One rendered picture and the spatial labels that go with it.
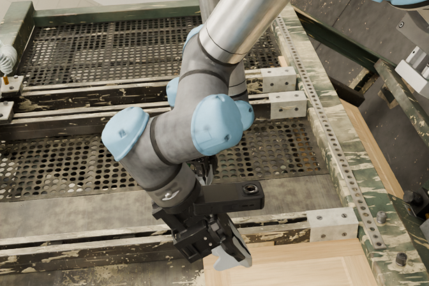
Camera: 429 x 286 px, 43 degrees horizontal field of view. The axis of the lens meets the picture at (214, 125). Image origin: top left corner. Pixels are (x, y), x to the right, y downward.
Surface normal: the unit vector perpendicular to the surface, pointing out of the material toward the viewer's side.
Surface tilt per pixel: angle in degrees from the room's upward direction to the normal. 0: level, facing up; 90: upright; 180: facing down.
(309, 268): 56
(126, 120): 28
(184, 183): 108
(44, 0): 90
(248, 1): 65
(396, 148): 0
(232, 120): 115
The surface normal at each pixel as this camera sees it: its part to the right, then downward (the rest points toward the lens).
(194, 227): -0.51, -0.70
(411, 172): -0.85, -0.38
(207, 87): 0.23, -0.58
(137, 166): -0.19, 0.66
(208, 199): -0.01, -0.84
